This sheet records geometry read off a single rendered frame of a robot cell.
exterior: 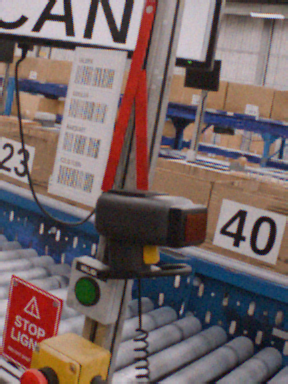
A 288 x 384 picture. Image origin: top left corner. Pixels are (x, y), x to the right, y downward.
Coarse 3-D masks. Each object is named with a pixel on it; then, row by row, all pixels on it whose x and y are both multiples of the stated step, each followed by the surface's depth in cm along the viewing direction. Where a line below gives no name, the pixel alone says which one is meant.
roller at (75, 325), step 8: (128, 304) 117; (136, 304) 119; (144, 304) 120; (152, 304) 123; (128, 312) 115; (136, 312) 117; (144, 312) 119; (64, 320) 102; (72, 320) 102; (80, 320) 103; (64, 328) 99; (72, 328) 100; (80, 328) 102; (0, 344) 86
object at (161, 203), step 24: (120, 192) 58; (144, 192) 59; (96, 216) 59; (120, 216) 57; (144, 216) 55; (168, 216) 54; (192, 216) 54; (120, 240) 59; (144, 240) 56; (168, 240) 54; (192, 240) 55; (120, 264) 59; (144, 264) 58
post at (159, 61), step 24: (144, 0) 65; (168, 0) 63; (168, 24) 64; (168, 48) 65; (168, 72) 65; (168, 96) 66; (120, 168) 66; (120, 312) 67; (96, 336) 66; (120, 336) 68
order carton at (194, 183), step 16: (160, 160) 166; (160, 176) 132; (176, 176) 129; (192, 176) 159; (208, 176) 156; (224, 176) 153; (176, 192) 129; (192, 192) 126; (208, 192) 124; (80, 208) 147
